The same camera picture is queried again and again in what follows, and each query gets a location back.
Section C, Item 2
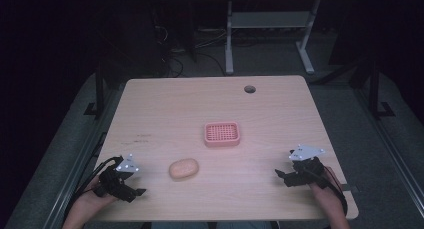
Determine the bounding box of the pink soap dish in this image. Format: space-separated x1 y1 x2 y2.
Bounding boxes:
203 121 242 148

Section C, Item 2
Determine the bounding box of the bundle of floor cables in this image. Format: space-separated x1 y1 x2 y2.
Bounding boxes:
153 23 228 78

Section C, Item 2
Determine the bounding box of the person's left hand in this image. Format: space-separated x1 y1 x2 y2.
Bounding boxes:
77 175 118 215

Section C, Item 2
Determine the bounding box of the black metal stand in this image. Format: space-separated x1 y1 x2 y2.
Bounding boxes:
349 53 397 121
83 57 113 121

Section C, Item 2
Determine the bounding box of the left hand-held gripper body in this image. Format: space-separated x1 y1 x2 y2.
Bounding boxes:
94 153 141 201

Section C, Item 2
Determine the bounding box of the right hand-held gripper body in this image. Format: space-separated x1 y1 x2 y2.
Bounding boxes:
285 143 326 189

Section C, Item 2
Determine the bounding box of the white metal desk frame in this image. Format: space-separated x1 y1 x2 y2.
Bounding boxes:
224 0 322 76

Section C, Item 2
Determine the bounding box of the person's right hand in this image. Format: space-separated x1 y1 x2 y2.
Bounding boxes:
309 170 342 207

